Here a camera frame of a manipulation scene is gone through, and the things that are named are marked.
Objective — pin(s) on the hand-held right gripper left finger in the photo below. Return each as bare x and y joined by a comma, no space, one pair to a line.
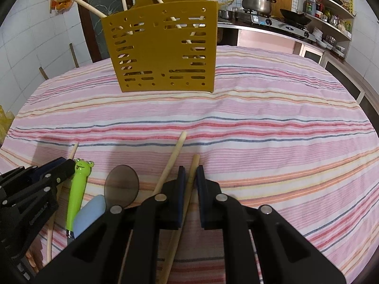
180,183

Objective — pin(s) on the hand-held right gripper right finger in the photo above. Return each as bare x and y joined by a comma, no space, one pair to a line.
200,189

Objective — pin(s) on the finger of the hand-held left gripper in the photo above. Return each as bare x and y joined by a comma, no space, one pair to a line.
44,168
63,171

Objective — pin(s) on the yellow slotted utensil holder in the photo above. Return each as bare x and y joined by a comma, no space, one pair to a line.
165,50

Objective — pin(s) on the yellow plastic bag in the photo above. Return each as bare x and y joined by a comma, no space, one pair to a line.
4,118

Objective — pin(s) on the pink striped tablecloth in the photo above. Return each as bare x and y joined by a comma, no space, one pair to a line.
251,139

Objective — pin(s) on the short wooden stick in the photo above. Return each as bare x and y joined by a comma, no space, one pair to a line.
43,73

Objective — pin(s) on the long wooden stick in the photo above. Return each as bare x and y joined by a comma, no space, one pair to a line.
74,54

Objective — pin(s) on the small steel pot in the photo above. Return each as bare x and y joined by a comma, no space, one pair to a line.
225,14

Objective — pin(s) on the steel gas stove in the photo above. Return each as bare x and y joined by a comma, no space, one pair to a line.
281,26

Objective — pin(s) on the steel stockpot with lid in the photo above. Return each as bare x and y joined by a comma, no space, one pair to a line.
256,3

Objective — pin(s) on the stack of white bowls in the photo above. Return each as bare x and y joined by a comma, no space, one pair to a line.
318,32

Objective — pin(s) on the black wok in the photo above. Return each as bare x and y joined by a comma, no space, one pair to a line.
294,16

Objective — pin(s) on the dark oil bottle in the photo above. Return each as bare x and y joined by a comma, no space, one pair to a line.
309,4

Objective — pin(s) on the row of condiment bottles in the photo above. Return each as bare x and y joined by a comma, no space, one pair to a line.
331,16

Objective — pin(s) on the steel corner shelf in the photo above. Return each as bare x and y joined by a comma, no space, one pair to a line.
331,6

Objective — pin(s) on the yellow wall poster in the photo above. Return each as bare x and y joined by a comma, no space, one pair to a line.
345,2

